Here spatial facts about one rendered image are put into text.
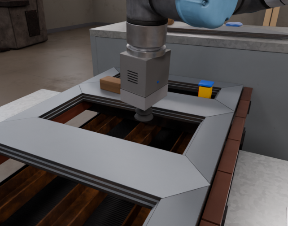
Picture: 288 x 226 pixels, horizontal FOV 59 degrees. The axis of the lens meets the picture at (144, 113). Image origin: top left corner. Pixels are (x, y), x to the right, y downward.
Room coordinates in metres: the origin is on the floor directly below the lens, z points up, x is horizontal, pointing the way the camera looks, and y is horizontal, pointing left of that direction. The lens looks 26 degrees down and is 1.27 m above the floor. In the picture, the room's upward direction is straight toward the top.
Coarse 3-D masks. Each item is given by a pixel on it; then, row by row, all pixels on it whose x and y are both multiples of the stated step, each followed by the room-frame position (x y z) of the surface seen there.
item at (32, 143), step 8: (48, 128) 0.75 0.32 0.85; (56, 128) 0.75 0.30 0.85; (64, 128) 0.75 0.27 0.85; (32, 136) 0.69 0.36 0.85; (40, 136) 0.69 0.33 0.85; (48, 136) 0.69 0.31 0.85; (56, 136) 0.69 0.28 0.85; (16, 144) 0.65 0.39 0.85; (24, 144) 0.65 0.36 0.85; (32, 144) 0.65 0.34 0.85; (40, 144) 0.65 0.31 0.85; (32, 152) 0.61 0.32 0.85
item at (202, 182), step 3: (201, 174) 0.51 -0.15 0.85; (201, 177) 0.50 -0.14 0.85; (204, 177) 0.50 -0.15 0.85; (198, 180) 0.49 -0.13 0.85; (201, 180) 0.49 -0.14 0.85; (204, 180) 0.49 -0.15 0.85; (198, 183) 0.48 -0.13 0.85; (201, 183) 0.48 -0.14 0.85; (204, 183) 0.48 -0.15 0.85; (207, 183) 0.48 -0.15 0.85; (198, 186) 0.47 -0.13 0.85; (201, 186) 0.47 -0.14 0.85; (204, 186) 0.47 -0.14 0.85
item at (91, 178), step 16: (80, 96) 1.05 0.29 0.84; (96, 96) 1.04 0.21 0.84; (48, 112) 0.88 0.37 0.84; (160, 112) 0.90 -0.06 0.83; (176, 112) 0.88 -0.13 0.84; (0, 144) 0.65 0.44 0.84; (224, 144) 0.69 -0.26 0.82; (16, 160) 0.61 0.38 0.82; (32, 160) 0.59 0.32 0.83; (48, 160) 0.57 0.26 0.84; (64, 176) 0.53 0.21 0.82; (80, 176) 0.52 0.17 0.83; (96, 176) 0.50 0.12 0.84; (112, 192) 0.47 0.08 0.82; (128, 192) 0.46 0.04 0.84; (208, 192) 0.47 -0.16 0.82; (144, 224) 0.38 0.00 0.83
